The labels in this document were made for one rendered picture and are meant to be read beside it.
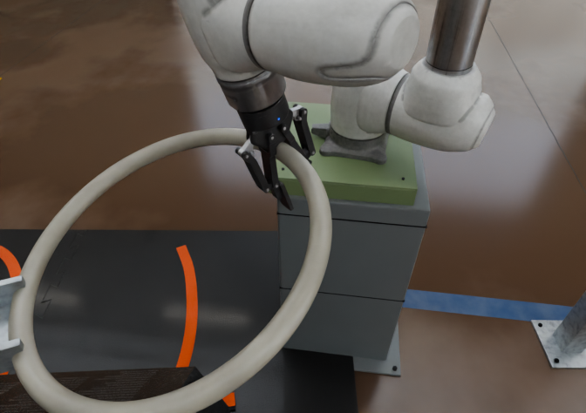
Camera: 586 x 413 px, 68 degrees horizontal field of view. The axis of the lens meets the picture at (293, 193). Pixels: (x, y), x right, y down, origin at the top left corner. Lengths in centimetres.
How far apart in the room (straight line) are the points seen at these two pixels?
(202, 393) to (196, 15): 42
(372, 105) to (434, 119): 15
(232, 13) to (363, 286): 104
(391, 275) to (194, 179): 146
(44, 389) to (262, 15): 50
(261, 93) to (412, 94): 50
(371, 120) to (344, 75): 65
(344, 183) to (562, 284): 139
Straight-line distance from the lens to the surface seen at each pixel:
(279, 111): 63
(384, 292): 142
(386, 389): 175
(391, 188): 112
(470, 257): 220
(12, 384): 117
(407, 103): 104
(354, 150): 117
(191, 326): 185
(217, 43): 54
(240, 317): 185
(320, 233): 56
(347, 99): 110
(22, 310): 74
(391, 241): 123
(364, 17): 43
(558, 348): 205
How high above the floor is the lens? 157
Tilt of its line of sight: 42 degrees down
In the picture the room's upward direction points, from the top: straight up
